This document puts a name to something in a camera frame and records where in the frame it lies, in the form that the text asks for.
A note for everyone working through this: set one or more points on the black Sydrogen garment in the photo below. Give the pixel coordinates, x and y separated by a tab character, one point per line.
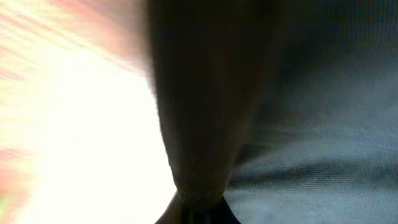
277	111

